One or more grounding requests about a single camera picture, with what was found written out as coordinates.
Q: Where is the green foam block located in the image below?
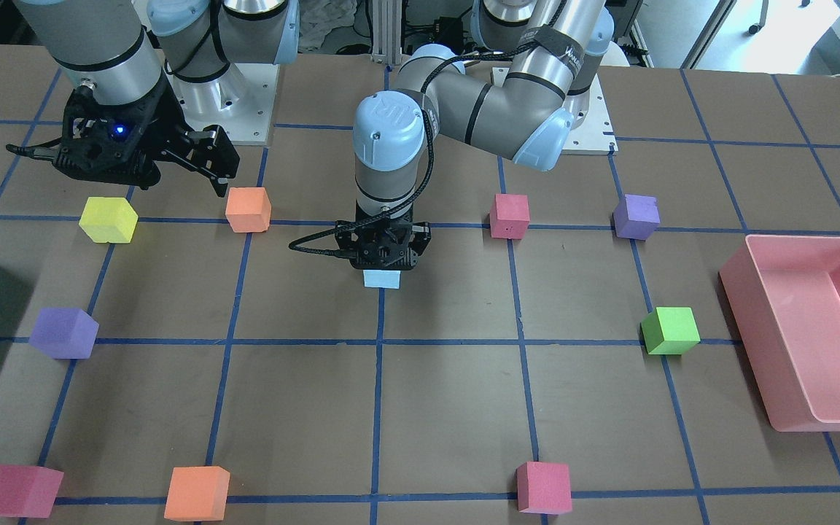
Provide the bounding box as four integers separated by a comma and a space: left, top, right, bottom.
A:
640, 306, 701, 355

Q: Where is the yellow foam block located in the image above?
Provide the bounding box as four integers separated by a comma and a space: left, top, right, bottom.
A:
79, 197, 138, 244

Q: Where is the pink foam block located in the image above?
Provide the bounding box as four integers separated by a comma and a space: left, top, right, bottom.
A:
488, 193, 530, 240
516, 461, 573, 516
0, 463, 64, 518

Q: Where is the orange foam block bottom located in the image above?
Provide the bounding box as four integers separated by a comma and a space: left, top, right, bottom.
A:
163, 466, 230, 522

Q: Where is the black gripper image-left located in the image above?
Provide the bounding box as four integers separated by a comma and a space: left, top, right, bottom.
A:
51, 92, 240, 198

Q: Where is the pink foam block bottom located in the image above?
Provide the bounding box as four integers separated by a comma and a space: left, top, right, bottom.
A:
516, 461, 573, 516
0, 463, 64, 518

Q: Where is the pink plastic bin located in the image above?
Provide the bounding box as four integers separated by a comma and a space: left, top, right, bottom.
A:
720, 235, 840, 432

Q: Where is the pink foam block upper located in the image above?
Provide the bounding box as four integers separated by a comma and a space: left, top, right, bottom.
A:
488, 193, 530, 240

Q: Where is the light blue block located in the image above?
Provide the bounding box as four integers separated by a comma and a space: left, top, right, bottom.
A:
362, 269, 401, 289

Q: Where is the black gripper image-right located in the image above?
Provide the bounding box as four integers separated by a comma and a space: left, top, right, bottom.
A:
335, 218, 432, 271

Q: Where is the purple foam block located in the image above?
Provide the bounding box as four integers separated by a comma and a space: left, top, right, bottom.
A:
28, 307, 99, 359
612, 194, 661, 241

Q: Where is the metal base plate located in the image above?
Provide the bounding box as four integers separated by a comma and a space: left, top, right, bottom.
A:
469, 61, 617, 171
168, 63, 281, 146

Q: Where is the orange foam block upper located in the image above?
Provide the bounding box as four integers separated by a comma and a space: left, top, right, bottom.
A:
225, 188, 271, 233

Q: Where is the orange foam block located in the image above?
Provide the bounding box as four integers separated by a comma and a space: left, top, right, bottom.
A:
225, 188, 271, 233
163, 466, 230, 522

